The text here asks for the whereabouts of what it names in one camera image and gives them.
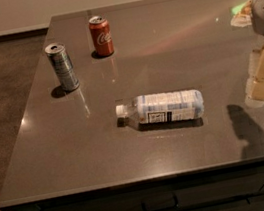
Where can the red coke can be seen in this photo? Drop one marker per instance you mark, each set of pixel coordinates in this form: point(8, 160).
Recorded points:
point(101, 35)

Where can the silver blue tall can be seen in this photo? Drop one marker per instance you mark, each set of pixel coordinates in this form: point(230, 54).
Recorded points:
point(62, 66)

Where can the clear plastic water bottle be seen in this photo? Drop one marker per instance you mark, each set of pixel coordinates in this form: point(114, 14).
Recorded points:
point(164, 107)

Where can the dark cabinet drawer with handle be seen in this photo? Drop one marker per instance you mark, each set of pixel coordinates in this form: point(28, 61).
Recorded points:
point(174, 196)

